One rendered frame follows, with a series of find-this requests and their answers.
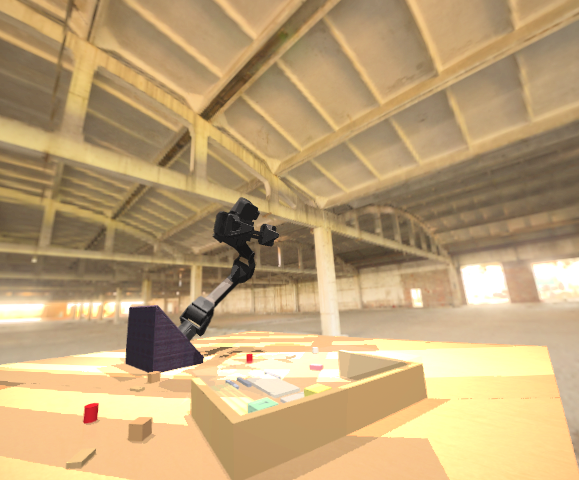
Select tan cube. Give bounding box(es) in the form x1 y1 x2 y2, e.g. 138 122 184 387
128 417 153 441
147 371 161 383

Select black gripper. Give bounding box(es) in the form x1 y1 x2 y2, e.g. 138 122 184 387
213 211 279 247

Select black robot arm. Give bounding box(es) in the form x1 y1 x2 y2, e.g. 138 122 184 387
177 197 260 341

